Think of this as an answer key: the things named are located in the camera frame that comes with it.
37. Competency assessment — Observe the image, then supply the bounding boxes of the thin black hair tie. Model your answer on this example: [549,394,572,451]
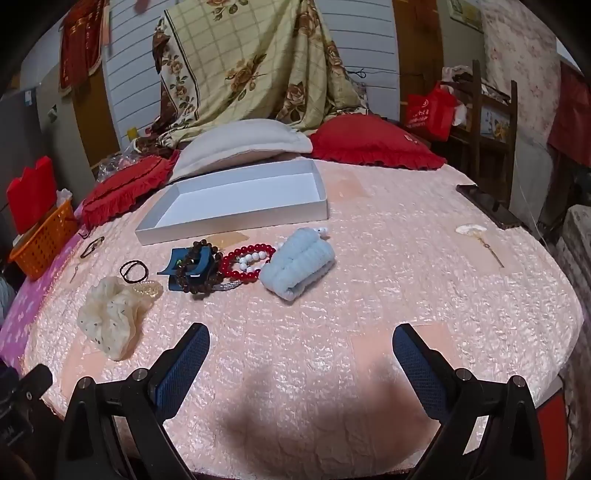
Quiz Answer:
[119,260,149,283]

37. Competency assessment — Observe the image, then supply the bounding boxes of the white bead bracelet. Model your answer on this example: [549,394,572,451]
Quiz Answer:
[236,225,330,278]

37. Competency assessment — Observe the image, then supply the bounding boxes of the red hanging cloth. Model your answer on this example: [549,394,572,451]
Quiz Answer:
[59,0,112,90]

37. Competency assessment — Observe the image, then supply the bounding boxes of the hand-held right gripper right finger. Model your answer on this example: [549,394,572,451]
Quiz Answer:
[392,322,552,480]

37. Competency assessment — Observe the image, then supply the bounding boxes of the blue hair claw clip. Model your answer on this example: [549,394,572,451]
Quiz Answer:
[157,247,222,292]

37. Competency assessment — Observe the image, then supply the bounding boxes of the dark wooden chair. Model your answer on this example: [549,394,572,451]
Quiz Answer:
[438,60,520,208]

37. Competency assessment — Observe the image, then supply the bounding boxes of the black smartphone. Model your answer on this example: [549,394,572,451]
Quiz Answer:
[456,184,525,230]

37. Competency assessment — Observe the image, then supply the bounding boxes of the floral beige blanket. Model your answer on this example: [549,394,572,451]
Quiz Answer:
[136,0,370,153]

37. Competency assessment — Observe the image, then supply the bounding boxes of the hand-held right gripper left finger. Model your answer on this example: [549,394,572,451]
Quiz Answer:
[55,322,211,480]

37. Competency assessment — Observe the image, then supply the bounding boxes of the dark brown bead bracelet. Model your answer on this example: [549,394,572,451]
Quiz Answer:
[174,240,222,300]

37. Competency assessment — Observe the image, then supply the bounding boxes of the pink quilted bedspread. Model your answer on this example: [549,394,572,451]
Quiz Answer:
[21,157,580,476]

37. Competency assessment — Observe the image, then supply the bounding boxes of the cream dotted scrunchie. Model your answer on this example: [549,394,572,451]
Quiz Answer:
[76,276,153,361]

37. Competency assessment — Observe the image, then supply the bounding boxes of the light blue fluffy scrunchie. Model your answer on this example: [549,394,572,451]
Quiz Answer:
[259,227,336,302]

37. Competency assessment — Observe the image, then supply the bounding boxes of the purple patterned sheet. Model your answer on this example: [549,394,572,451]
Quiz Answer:
[0,222,88,370]

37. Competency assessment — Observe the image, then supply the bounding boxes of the pearl flower hair stick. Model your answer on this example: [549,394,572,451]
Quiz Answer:
[455,224,506,268]

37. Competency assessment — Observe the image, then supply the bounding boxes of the dark red curtain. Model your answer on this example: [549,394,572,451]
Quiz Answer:
[549,65,591,167]

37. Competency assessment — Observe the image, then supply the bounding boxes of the black hair tie with charm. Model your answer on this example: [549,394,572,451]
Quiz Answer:
[80,236,106,259]

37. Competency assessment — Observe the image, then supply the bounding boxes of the orange plastic basket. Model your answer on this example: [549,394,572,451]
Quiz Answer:
[8,199,80,281]

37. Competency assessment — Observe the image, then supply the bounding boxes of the red bead bracelet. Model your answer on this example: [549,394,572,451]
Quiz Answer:
[219,244,277,283]

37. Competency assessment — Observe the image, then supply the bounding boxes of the small red ruffled pillow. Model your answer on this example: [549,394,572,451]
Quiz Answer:
[81,154,181,229]

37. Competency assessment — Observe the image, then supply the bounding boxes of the orange flat patch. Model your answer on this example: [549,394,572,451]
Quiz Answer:
[205,232,247,247]

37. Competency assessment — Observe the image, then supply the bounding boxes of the white shallow cardboard box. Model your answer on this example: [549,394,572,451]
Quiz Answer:
[135,159,329,246]

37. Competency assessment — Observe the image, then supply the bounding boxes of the red shopping bag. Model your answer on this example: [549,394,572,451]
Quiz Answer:
[406,88,458,141]

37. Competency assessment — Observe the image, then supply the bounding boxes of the large red ruffled pillow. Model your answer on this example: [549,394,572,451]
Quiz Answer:
[308,114,448,171]

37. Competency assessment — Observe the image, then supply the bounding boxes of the white pillow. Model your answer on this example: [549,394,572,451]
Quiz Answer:
[168,119,315,183]

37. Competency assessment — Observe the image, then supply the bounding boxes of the brown wooden door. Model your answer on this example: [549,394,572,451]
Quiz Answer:
[60,69,122,171]

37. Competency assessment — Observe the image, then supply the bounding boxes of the grey refrigerator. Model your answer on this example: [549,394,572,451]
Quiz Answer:
[0,88,61,185]

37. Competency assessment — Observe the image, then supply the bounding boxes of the clear spiral hair tie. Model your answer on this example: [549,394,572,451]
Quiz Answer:
[134,279,164,298]

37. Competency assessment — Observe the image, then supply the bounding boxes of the clear plastic bag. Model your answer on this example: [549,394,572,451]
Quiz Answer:
[96,143,153,182]

